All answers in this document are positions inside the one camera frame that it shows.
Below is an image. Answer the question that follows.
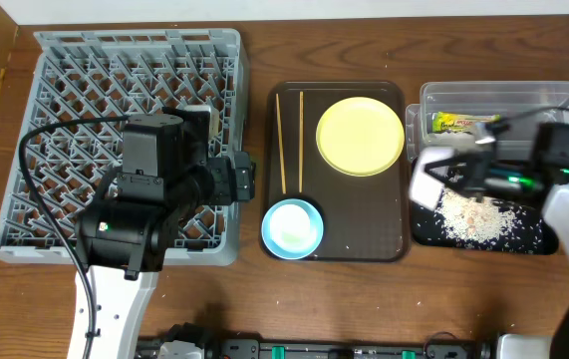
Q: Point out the light blue bowl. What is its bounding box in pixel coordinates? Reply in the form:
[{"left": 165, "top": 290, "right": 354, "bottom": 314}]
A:
[{"left": 261, "top": 198, "right": 325, "bottom": 260}]

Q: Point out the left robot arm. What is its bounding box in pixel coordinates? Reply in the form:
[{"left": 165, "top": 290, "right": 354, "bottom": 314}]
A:
[{"left": 68, "top": 106, "right": 255, "bottom": 358}]

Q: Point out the yellow round plate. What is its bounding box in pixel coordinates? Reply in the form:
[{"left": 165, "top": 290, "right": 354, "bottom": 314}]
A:
[{"left": 316, "top": 97, "right": 405, "bottom": 177}]

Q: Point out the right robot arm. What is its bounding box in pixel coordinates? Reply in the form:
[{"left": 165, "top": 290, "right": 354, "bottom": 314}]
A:
[{"left": 409, "top": 123, "right": 569, "bottom": 359}]

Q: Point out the wooden chopstick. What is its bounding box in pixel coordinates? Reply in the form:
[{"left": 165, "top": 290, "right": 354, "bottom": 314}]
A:
[
  {"left": 298, "top": 91, "right": 304, "bottom": 193},
  {"left": 275, "top": 93, "right": 287, "bottom": 194}
]

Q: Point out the rice food waste pile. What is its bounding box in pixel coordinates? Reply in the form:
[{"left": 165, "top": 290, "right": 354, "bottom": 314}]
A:
[{"left": 416, "top": 188, "right": 547, "bottom": 250}]

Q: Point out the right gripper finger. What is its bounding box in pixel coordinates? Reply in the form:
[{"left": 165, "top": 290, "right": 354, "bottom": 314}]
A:
[
  {"left": 425, "top": 167, "right": 471, "bottom": 192},
  {"left": 430, "top": 153, "right": 478, "bottom": 168}
]

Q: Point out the clear plastic bin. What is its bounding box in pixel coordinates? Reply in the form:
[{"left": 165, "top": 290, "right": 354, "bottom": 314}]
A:
[{"left": 406, "top": 81, "right": 569, "bottom": 161}]

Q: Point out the dark brown serving tray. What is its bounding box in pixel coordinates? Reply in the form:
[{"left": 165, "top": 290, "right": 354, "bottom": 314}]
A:
[{"left": 263, "top": 82, "right": 411, "bottom": 263}]

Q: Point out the white pink bowl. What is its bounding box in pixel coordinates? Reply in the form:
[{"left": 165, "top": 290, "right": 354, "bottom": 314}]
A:
[{"left": 409, "top": 147, "right": 454, "bottom": 211}]

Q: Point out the black rectangular tray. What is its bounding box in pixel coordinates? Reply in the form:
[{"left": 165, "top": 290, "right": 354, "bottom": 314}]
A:
[{"left": 410, "top": 155, "right": 560, "bottom": 256}]

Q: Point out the green snack wrapper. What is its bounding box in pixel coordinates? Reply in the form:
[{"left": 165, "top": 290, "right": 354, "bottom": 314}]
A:
[{"left": 431, "top": 112, "right": 500, "bottom": 134}]

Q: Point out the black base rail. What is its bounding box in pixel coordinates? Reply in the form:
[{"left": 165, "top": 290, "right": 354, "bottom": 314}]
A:
[{"left": 134, "top": 323, "right": 554, "bottom": 359}]

